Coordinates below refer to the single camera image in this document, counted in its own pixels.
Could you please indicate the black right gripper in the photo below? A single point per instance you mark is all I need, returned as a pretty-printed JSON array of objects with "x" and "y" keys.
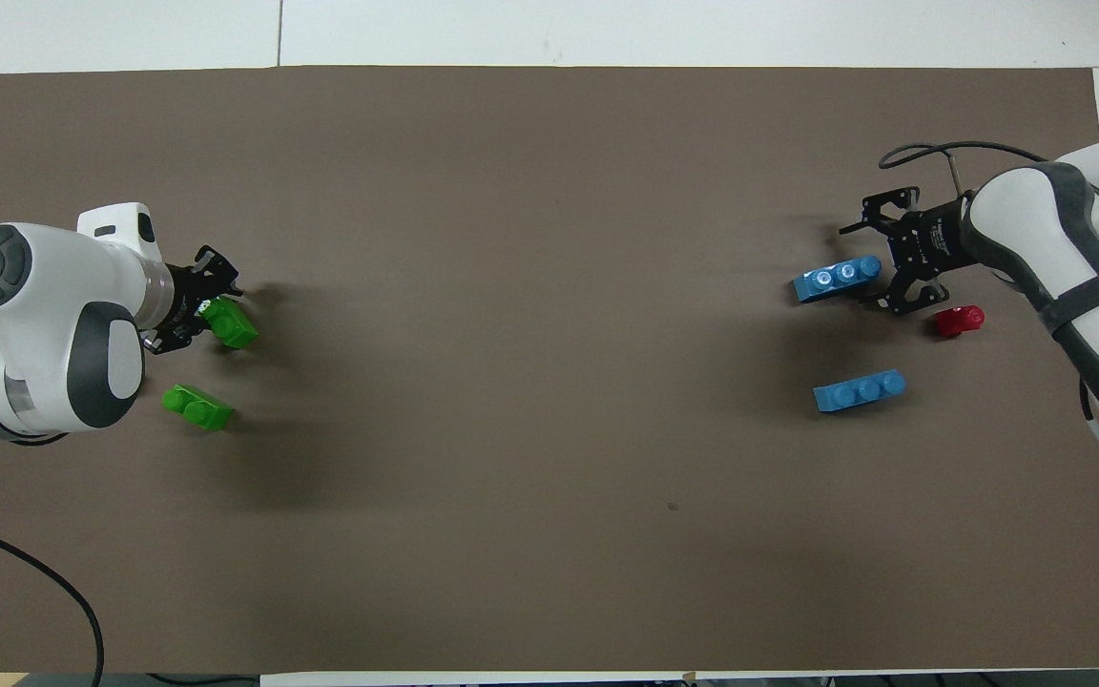
[{"x": 931, "y": 243}]

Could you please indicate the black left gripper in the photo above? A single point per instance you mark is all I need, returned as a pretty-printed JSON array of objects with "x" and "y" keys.
[{"x": 185, "y": 301}]

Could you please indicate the green two-stud brick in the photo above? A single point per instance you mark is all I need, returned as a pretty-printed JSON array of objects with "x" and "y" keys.
[
  {"x": 198, "y": 408},
  {"x": 233, "y": 324}
]

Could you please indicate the blue three-stud brick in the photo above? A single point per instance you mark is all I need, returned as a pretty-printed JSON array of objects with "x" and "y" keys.
[
  {"x": 860, "y": 392},
  {"x": 831, "y": 279}
]

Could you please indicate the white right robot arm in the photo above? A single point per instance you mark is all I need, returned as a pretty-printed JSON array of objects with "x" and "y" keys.
[{"x": 1074, "y": 277}]

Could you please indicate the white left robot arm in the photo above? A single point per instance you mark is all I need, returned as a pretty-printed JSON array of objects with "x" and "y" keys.
[{"x": 44, "y": 324}]

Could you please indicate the red one-stud brick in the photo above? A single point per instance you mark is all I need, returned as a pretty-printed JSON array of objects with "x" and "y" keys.
[{"x": 959, "y": 322}]

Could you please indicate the brown table mat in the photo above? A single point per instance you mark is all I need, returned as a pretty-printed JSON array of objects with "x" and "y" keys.
[{"x": 530, "y": 477}]

